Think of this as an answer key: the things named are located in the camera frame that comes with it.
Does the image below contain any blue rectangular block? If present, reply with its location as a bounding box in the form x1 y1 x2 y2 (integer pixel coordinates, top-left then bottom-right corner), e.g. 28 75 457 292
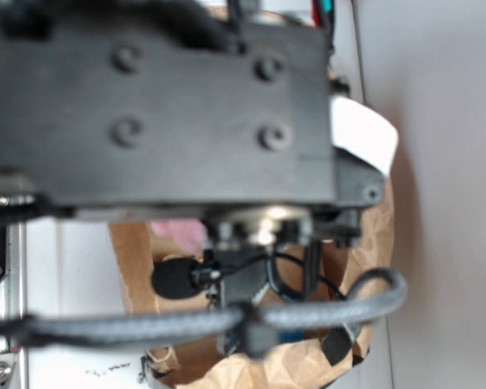
216 329 305 356

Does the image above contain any aluminium frame rail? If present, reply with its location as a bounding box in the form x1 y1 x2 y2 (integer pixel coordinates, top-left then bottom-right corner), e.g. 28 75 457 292
0 224 28 388

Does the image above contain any pink plush bunny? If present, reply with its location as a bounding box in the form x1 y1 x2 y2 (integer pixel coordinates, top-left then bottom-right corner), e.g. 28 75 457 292
150 219 207 254

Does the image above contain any thin black wire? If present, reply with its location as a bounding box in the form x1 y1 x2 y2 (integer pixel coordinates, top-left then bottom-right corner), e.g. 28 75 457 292
218 250 349 303

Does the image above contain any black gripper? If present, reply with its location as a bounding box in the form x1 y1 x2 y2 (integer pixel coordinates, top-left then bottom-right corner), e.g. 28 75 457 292
204 238 321 357

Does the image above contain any white plastic tray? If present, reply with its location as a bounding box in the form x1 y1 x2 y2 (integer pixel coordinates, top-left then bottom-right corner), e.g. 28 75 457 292
25 0 398 389

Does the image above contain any brown paper bag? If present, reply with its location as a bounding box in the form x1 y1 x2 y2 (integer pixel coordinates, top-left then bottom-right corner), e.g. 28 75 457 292
109 181 394 388

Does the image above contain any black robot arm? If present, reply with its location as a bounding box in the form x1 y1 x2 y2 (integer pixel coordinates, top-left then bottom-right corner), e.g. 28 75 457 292
0 1 407 357

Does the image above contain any black foam microphone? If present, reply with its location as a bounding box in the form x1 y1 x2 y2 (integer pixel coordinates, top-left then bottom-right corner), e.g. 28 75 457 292
151 258 221 300

